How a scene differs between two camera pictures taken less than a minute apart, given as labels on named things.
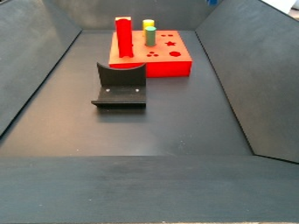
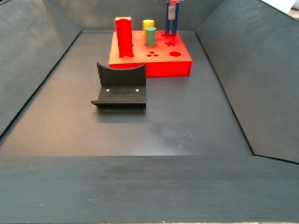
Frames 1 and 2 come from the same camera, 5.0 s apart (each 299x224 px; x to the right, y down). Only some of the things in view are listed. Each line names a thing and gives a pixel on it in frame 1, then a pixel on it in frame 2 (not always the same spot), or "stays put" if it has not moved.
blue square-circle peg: [213, 3] -> [173, 24]
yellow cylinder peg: [148, 23] stays put
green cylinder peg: [150, 31] stays put
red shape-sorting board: [166, 59] stays put
